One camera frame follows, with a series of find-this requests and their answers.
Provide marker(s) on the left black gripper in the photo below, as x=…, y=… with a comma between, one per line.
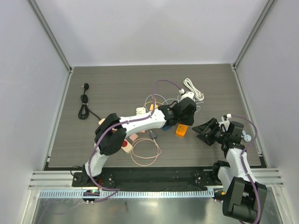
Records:
x=190, y=120

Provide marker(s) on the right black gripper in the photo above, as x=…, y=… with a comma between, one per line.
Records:
x=212, y=133

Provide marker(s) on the orange power strip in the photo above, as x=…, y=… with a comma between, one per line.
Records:
x=181, y=130

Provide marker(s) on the blue cube adapter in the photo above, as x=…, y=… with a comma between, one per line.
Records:
x=165, y=128

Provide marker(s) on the white adapter plug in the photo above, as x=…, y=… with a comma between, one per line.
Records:
x=140, y=110

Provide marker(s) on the small pink charger plug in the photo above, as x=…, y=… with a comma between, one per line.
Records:
x=133, y=137

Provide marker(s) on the beige power strip red sockets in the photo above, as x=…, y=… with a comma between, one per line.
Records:
x=126, y=146

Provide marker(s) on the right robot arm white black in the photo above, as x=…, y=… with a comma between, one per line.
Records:
x=244, y=196

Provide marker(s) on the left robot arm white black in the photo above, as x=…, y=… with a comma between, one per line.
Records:
x=112, y=132

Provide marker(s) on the grey small adapter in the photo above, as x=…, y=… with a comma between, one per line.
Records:
x=152, y=135

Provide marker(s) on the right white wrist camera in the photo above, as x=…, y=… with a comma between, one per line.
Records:
x=225, y=120

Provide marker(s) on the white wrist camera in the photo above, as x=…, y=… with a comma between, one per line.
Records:
x=186, y=94
x=225, y=120

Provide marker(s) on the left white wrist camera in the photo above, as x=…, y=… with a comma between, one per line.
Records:
x=186, y=94

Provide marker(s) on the slotted cable duct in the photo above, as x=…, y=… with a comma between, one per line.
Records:
x=80, y=193

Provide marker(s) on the black mounting base plate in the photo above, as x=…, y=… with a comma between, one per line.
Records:
x=158, y=179

